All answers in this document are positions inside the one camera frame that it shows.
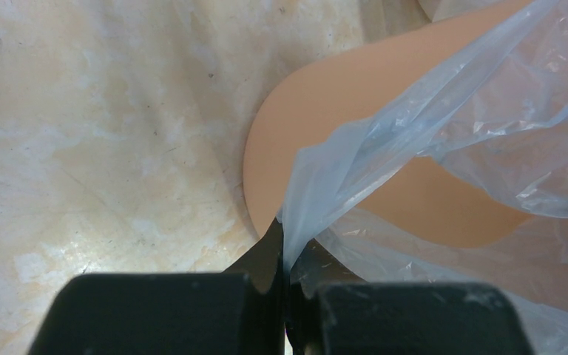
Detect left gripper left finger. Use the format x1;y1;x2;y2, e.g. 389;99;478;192
30;221;284;354

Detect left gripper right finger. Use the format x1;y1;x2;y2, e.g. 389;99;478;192
286;240;533;354

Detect light blue plastic trash bag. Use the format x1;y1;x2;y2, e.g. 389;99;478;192
278;1;568;354

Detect orange plastic trash bin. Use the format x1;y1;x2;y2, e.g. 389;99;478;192
243;1;529;248

